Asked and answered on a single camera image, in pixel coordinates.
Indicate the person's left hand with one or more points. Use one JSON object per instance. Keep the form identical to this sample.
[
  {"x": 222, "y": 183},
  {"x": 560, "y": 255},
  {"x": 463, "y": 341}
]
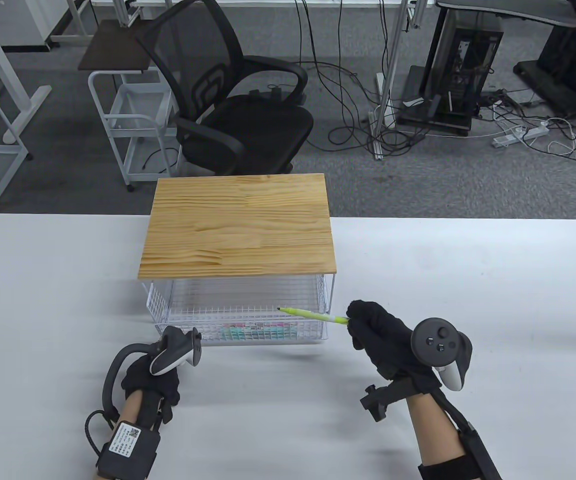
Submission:
[{"x": 168, "y": 387}]

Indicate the person's right hand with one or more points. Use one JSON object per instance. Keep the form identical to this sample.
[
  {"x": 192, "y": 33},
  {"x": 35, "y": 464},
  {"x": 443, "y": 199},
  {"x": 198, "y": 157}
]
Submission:
[{"x": 383, "y": 335}]

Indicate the green double-ended highlighter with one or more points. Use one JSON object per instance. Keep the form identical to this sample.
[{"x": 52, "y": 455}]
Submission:
[{"x": 308, "y": 314}]

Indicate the person's right forearm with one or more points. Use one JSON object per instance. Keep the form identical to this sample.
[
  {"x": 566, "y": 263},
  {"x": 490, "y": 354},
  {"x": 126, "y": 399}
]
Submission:
[{"x": 433, "y": 435}]

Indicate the person's left forearm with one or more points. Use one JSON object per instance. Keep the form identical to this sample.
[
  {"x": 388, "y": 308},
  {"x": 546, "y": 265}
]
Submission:
[{"x": 130, "y": 407}]

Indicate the black grey tracker controller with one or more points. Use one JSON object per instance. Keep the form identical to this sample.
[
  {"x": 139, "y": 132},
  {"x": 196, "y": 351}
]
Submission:
[
  {"x": 178, "y": 350},
  {"x": 438, "y": 340}
]

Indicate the white power strip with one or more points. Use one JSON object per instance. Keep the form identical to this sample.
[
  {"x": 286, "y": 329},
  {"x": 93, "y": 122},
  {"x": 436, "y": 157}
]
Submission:
[{"x": 518, "y": 135}]

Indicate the black mesh office chair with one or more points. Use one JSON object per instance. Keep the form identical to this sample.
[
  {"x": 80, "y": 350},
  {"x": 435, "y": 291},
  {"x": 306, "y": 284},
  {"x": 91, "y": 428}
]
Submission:
[{"x": 248, "y": 125}]

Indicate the white metal cart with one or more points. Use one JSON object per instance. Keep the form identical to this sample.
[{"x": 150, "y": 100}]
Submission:
[{"x": 128, "y": 120}]

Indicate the black computer tower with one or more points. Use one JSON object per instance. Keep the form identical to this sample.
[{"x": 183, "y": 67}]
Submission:
[{"x": 468, "y": 65}]

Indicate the black equipment stand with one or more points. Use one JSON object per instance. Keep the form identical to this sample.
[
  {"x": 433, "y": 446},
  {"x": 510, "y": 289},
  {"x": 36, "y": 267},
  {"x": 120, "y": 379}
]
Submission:
[{"x": 568, "y": 60}]

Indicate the brown side table top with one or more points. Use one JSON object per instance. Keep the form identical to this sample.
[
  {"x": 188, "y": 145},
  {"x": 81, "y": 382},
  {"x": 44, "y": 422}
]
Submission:
[{"x": 113, "y": 50}]

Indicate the grey desk top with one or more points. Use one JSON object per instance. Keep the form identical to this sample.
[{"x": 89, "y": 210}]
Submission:
[{"x": 518, "y": 12}]

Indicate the white cabinet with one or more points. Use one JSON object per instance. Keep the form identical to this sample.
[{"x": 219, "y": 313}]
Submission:
[{"x": 23, "y": 22}]

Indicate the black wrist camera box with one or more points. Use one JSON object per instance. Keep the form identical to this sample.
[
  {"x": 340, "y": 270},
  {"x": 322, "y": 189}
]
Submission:
[
  {"x": 478, "y": 450},
  {"x": 128, "y": 450}
]

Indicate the aluminium profile post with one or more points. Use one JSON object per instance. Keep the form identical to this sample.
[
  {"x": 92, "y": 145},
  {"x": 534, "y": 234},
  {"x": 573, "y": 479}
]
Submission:
[{"x": 390, "y": 65}]

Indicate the aluminium desk frame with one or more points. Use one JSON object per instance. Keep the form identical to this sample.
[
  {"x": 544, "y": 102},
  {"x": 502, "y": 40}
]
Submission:
[{"x": 129, "y": 14}]

